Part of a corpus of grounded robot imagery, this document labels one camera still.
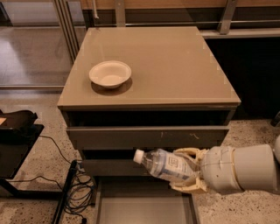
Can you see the grey drawer cabinet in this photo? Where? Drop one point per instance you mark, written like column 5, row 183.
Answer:
column 175, row 81

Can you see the metal railing frame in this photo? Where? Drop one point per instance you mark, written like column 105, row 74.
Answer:
column 218, row 19

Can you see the blue label plastic bottle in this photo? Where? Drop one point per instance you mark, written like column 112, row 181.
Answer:
column 164, row 165

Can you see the white paper bowl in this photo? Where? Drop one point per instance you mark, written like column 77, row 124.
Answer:
column 110, row 74

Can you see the grey bottom drawer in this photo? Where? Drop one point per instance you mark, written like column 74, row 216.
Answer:
column 135, row 200

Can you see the grey top drawer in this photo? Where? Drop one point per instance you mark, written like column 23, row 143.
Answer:
column 128, row 138

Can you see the grey drawer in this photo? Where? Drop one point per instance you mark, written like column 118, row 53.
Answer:
column 128, row 138
column 135, row 200
column 113, row 167

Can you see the grey middle drawer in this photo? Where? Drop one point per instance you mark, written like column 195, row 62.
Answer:
column 113, row 167

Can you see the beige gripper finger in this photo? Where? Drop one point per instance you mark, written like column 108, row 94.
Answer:
column 193, row 156
column 197, row 185

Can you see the black object at right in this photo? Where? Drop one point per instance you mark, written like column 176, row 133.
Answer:
column 276, row 120

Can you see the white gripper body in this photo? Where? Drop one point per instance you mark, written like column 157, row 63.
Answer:
column 217, row 168

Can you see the black side table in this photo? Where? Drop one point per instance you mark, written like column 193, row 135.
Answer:
column 14, row 148

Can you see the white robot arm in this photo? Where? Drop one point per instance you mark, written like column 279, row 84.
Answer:
column 256, row 168

